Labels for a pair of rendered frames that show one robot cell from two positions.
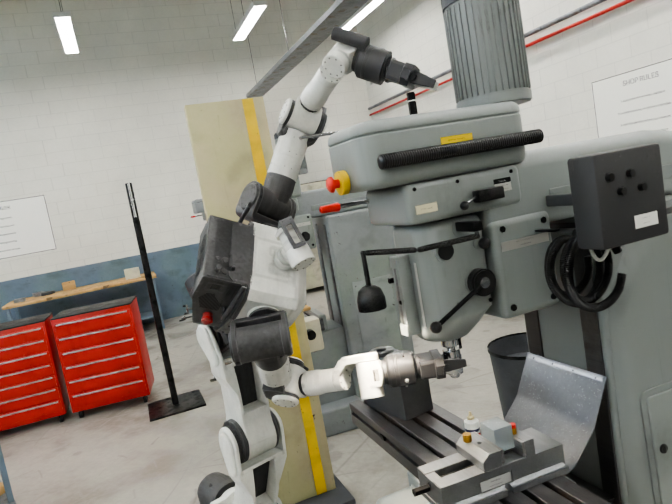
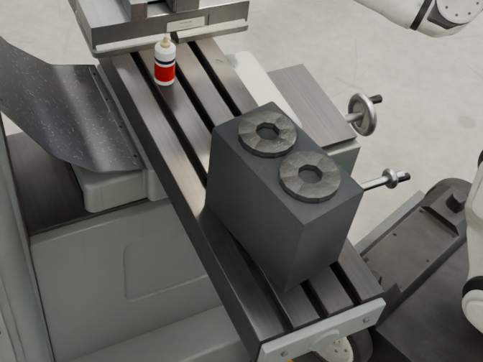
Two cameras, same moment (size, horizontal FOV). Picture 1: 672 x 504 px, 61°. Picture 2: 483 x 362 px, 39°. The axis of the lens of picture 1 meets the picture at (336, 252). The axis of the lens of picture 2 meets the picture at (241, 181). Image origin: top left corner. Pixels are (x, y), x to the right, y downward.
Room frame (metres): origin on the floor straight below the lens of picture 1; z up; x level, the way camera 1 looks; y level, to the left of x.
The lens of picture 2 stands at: (2.57, -0.34, 1.91)
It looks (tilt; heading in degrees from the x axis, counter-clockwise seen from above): 50 degrees down; 167
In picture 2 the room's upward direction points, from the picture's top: 10 degrees clockwise
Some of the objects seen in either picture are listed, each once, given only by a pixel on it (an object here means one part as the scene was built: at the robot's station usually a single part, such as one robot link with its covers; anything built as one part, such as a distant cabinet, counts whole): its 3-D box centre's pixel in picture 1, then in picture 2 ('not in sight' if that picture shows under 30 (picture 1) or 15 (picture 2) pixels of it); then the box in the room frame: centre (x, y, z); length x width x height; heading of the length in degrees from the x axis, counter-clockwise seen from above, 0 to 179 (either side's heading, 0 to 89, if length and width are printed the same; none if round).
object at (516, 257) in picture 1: (500, 261); not in sight; (1.56, -0.45, 1.47); 0.24 x 0.19 x 0.26; 20
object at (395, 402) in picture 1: (394, 380); (278, 194); (1.90, -0.12, 1.07); 0.22 x 0.12 x 0.20; 31
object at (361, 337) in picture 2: not in sight; (332, 331); (1.85, 0.09, 0.50); 0.20 x 0.05 x 0.20; 39
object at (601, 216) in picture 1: (620, 196); not in sight; (1.28, -0.66, 1.62); 0.20 x 0.09 x 0.21; 110
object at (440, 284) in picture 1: (441, 276); not in sight; (1.50, -0.27, 1.47); 0.21 x 0.19 x 0.32; 20
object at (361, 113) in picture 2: not in sight; (351, 118); (1.33, 0.21, 0.67); 0.16 x 0.12 x 0.12; 110
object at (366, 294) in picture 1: (370, 296); not in sight; (1.40, -0.07, 1.47); 0.07 x 0.07 x 0.06
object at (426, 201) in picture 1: (441, 196); not in sight; (1.51, -0.30, 1.68); 0.34 x 0.24 x 0.10; 110
